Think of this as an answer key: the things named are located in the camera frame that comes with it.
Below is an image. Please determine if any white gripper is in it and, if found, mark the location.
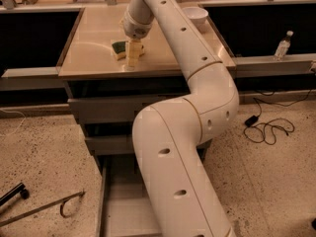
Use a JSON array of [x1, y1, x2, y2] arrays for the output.
[[122, 11, 153, 67]]

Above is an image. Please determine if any green and yellow sponge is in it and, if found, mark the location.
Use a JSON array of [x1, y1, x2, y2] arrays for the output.
[[112, 40, 128, 60]]

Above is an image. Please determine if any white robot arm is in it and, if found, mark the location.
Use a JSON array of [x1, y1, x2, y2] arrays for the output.
[[123, 0, 239, 237]]

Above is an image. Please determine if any grey drawer cabinet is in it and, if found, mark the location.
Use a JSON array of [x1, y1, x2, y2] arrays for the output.
[[55, 3, 237, 237]]

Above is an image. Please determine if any top drawer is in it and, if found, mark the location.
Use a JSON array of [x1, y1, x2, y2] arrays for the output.
[[68, 95, 164, 123]]

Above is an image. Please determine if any middle drawer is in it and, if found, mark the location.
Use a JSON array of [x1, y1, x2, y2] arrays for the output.
[[84, 134, 213, 156]]

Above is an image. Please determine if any open bottom drawer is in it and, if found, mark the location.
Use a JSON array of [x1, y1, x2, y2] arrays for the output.
[[96, 155, 162, 237]]

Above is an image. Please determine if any white bowl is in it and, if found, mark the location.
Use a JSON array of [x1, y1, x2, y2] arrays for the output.
[[183, 7, 208, 28]]

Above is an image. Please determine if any clear plastic water bottle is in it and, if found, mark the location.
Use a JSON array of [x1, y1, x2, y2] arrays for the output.
[[275, 31, 293, 60]]

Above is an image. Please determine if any metal bar with hook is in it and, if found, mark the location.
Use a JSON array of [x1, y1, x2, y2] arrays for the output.
[[0, 191, 85, 227]]

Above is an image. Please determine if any black chair caster leg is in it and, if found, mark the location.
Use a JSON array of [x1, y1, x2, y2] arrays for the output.
[[0, 183, 30, 206]]

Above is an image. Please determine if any grey rail left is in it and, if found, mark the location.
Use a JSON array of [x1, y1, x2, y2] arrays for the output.
[[0, 67, 64, 91]]

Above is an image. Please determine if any grey rail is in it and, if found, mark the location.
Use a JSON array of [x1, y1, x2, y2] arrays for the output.
[[229, 53, 316, 78], [0, 67, 64, 91]]

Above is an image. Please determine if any white cable on floor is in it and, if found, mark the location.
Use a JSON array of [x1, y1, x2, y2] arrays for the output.
[[0, 108, 27, 138]]

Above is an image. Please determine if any black power adapter cable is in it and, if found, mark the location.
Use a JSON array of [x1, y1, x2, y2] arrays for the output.
[[242, 88, 314, 146]]

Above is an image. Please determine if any grey rail right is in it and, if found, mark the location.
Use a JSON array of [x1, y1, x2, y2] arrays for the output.
[[229, 53, 316, 78]]

